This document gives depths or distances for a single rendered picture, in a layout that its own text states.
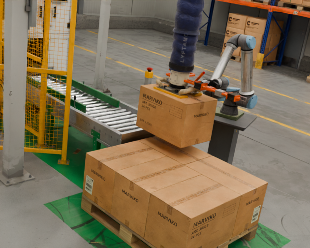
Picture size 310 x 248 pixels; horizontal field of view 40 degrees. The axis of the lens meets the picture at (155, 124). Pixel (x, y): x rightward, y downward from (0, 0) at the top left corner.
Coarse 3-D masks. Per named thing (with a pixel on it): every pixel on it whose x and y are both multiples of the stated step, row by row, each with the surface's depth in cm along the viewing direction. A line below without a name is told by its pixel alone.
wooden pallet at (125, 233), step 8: (88, 200) 374; (88, 208) 376; (96, 208) 378; (96, 216) 371; (104, 216) 373; (112, 216) 352; (104, 224) 362; (112, 224) 362; (120, 224) 347; (256, 224) 370; (120, 232) 348; (128, 232) 340; (248, 232) 364; (128, 240) 342; (136, 240) 345; (144, 240) 328; (232, 240) 347; (248, 240) 370
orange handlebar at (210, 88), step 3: (168, 75) 391; (189, 75) 400; (192, 75) 403; (186, 81) 377; (189, 81) 375; (192, 81) 378; (192, 84) 373; (204, 87) 364; (207, 87) 361; (210, 87) 362; (213, 87) 364; (207, 90) 362; (210, 90) 360; (213, 90) 358; (222, 93) 351; (225, 93) 350; (237, 99) 343
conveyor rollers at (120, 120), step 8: (40, 80) 554; (56, 80) 562; (56, 88) 531; (64, 88) 540; (72, 88) 539; (72, 96) 508; (80, 96) 515; (88, 96) 514; (88, 104) 493; (96, 104) 491; (104, 104) 498; (88, 112) 462; (96, 112) 469; (104, 112) 468; (112, 112) 474; (120, 112) 482; (128, 112) 480; (104, 120) 446; (112, 120) 452; (120, 120) 451; (128, 120) 457; (136, 120) 465; (120, 128) 428; (128, 128) 435; (136, 128) 442
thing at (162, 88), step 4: (156, 88) 388; (160, 88) 387; (164, 88) 387; (164, 92) 382; (168, 92) 379; (172, 92) 378; (176, 92) 377; (176, 96) 373; (180, 96) 370; (184, 96) 372
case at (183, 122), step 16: (144, 96) 395; (160, 96) 379; (192, 96) 381; (208, 96) 388; (144, 112) 398; (160, 112) 382; (176, 112) 367; (192, 112) 365; (208, 112) 380; (144, 128) 401; (160, 128) 385; (176, 128) 370; (192, 128) 372; (208, 128) 388; (176, 144) 373; (192, 144) 380
